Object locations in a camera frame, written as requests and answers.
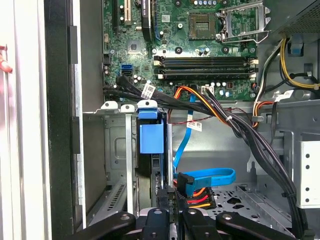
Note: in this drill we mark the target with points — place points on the black open PC case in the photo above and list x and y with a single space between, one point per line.
57 100

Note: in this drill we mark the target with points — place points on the CPU socket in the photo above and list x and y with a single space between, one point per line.
201 26

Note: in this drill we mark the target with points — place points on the grey metal drive cage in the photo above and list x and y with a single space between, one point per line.
310 175

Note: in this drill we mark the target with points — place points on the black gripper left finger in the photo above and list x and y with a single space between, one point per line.
156 225

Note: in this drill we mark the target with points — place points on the black graphics card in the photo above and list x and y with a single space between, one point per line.
146 20

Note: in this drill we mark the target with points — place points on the person's left hand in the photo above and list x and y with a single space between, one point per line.
3 65

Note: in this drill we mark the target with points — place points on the white expansion slot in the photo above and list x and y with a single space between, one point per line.
128 12

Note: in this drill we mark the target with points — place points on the metal socket cover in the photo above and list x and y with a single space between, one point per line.
262 15

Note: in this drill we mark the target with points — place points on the hard disk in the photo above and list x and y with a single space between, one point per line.
151 137

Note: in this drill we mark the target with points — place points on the green Dell motherboard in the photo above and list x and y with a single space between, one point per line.
175 40

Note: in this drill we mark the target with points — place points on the grey metal disk bay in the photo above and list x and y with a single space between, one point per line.
117 155

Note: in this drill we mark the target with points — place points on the black RAM slot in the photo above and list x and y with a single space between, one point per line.
205 76
205 59
205 71
205 64

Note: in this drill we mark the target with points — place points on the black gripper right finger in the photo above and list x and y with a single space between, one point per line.
197 225

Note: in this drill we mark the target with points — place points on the grey power supply unit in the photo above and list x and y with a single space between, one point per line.
300 15

